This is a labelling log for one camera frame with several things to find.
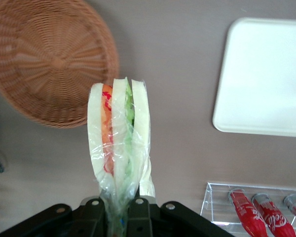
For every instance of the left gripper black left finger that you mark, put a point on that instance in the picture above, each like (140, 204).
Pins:
(64, 222)

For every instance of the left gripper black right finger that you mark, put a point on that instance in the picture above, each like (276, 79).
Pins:
(167, 222)

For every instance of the plastic triangle sandwich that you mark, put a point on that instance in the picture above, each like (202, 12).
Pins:
(118, 111)

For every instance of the round brown wicker basket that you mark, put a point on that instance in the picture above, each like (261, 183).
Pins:
(39, 61)

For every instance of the beige plastic serving tray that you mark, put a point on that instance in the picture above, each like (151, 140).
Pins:
(261, 74)

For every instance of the clear acrylic bottle rack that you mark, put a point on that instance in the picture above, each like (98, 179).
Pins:
(212, 197)

